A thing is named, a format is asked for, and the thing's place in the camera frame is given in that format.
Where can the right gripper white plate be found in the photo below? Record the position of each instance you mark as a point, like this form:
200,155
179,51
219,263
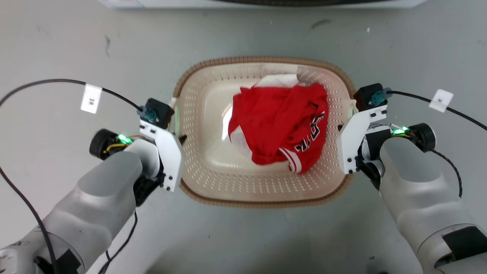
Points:
352,140

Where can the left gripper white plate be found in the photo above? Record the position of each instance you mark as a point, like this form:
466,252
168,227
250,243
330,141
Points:
170,156

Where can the beige laundry basket brown rim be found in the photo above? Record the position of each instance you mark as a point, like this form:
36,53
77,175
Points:
213,179

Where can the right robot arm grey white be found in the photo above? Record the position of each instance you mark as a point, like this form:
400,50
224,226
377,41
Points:
418,190

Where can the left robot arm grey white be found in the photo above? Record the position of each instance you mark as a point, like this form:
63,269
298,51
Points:
95,198

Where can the red sports jersey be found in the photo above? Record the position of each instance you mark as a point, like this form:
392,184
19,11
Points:
277,121

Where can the white cloth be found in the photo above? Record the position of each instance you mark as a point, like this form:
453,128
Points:
277,80

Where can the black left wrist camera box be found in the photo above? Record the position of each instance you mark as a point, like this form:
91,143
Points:
161,112

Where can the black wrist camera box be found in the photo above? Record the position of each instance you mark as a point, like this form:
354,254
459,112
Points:
161,112
368,97

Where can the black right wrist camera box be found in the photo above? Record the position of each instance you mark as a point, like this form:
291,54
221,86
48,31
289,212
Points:
368,97

